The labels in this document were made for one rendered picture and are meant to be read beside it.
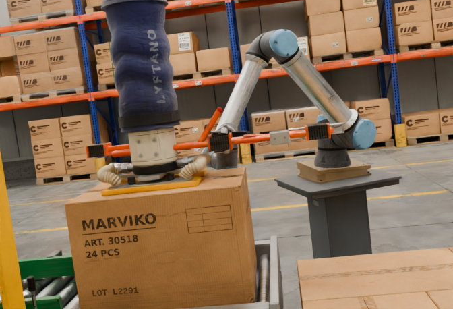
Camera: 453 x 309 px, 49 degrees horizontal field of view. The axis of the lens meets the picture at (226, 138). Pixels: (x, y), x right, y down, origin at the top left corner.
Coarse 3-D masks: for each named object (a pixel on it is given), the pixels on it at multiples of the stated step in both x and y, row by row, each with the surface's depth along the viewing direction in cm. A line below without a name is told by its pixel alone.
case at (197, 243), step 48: (96, 192) 182; (144, 192) 170; (192, 192) 164; (240, 192) 163; (96, 240) 168; (144, 240) 167; (192, 240) 165; (240, 240) 164; (96, 288) 170; (144, 288) 168; (192, 288) 167; (240, 288) 166
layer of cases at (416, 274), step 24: (312, 264) 197; (336, 264) 194; (360, 264) 191; (384, 264) 188; (408, 264) 185; (432, 264) 182; (312, 288) 174; (336, 288) 171; (360, 288) 169; (384, 288) 167; (408, 288) 164; (432, 288) 162
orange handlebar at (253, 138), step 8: (240, 136) 183; (248, 136) 178; (256, 136) 178; (264, 136) 178; (296, 136) 177; (128, 144) 211; (176, 144) 181; (184, 144) 180; (192, 144) 180; (200, 144) 180; (112, 152) 184; (120, 152) 183; (128, 152) 182
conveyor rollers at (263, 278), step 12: (264, 264) 202; (264, 276) 189; (24, 288) 218; (36, 288) 211; (48, 288) 205; (60, 288) 212; (72, 288) 205; (264, 288) 178; (72, 300) 189; (264, 300) 167
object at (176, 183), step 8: (168, 176) 174; (192, 176) 178; (120, 184) 179; (128, 184) 176; (136, 184) 174; (144, 184) 173; (152, 184) 172; (160, 184) 171; (168, 184) 170; (176, 184) 170; (184, 184) 170; (192, 184) 170; (104, 192) 172; (112, 192) 172; (120, 192) 172; (128, 192) 172; (136, 192) 172
